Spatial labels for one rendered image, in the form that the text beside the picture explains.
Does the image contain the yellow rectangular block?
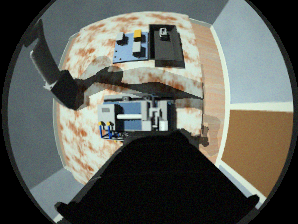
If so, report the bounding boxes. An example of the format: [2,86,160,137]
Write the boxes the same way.
[134,29,142,42]

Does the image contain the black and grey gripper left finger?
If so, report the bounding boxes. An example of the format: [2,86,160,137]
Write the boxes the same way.
[143,117,153,131]

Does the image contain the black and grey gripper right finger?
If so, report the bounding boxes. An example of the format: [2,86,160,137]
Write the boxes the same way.
[157,116,168,131]

